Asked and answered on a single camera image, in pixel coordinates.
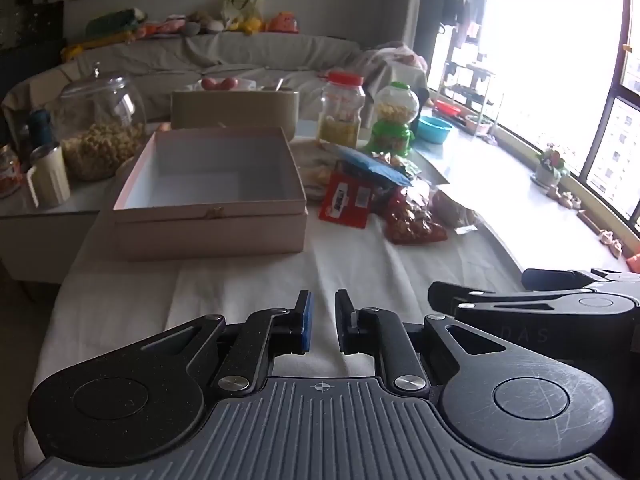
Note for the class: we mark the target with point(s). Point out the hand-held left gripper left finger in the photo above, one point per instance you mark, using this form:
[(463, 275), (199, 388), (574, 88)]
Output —
[(305, 322)]

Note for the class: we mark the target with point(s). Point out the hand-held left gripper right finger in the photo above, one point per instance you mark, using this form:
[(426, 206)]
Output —
[(342, 322)]

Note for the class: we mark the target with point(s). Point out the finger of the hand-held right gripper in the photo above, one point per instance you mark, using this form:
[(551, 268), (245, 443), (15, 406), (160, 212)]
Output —
[(550, 279), (450, 294)]

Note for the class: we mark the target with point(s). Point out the red snack packet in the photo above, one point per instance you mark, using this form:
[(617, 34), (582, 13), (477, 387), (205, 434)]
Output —
[(345, 200)]

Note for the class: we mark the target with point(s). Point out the pink cardboard box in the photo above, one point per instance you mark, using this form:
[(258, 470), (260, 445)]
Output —
[(210, 235)]

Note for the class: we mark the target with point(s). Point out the white table cloth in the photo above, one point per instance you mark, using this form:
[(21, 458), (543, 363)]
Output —
[(250, 280)]

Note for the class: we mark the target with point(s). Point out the small figurine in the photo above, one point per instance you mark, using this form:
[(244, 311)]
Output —
[(565, 199), (611, 244)]

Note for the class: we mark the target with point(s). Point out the clear snack bag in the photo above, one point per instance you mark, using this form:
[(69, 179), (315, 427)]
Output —
[(452, 207)]

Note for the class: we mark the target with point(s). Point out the potted flower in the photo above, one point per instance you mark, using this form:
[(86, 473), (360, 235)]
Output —
[(550, 165)]

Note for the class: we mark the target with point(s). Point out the blue snack packet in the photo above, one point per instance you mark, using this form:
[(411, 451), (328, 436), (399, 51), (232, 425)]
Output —
[(372, 167)]

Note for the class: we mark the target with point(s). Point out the blue bowl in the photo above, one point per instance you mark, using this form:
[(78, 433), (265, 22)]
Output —
[(434, 130)]

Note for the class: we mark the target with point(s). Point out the green candy dispenser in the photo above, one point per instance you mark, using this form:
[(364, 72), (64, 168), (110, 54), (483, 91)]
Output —
[(390, 135)]

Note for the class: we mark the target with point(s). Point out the red bowl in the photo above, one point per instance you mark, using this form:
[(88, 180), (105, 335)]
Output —
[(447, 108)]

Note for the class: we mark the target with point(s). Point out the metal rack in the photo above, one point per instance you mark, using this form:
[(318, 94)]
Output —
[(470, 90)]

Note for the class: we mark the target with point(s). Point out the plastic jar red lid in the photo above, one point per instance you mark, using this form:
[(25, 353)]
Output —
[(340, 115)]

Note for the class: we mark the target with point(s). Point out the beige box lid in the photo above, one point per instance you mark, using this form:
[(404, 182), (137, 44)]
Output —
[(225, 110)]

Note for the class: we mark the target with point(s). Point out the pink white cloth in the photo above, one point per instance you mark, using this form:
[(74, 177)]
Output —
[(390, 62)]

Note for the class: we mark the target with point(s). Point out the spoon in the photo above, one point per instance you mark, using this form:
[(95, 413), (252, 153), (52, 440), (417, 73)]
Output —
[(278, 84)]

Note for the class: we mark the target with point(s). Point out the large glass jar of nuts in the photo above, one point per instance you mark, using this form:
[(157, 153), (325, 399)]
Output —
[(100, 150)]

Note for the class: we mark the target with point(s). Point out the white side table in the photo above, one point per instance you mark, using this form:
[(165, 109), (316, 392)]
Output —
[(45, 240)]

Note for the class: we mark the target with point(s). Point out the grey covered sofa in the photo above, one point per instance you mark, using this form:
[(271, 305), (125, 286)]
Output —
[(250, 55)]

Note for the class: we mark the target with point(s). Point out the hanging clothes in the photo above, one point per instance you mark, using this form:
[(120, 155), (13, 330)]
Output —
[(465, 5)]

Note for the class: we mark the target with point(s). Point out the cream mug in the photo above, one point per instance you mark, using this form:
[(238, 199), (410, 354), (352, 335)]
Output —
[(50, 180)]

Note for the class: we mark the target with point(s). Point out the orange plush toy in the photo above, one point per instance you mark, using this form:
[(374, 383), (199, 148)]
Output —
[(282, 23)]

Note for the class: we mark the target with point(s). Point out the yellow plush toy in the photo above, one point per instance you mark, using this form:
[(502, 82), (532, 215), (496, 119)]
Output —
[(249, 25)]

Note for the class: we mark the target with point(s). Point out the grey plush toy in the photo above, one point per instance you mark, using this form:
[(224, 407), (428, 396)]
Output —
[(205, 25)]

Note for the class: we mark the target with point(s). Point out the white green bag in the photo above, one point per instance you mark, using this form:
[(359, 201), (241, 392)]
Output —
[(242, 5)]

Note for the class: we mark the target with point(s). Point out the pink plush toy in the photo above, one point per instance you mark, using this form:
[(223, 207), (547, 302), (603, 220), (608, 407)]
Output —
[(172, 26)]

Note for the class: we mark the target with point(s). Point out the teal bottle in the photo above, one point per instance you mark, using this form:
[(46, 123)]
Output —
[(40, 127)]

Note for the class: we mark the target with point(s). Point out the small glass jar red label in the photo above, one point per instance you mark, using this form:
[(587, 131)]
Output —
[(7, 175)]

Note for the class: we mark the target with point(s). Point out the green plush toy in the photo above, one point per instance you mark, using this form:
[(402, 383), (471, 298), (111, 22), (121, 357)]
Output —
[(115, 22)]

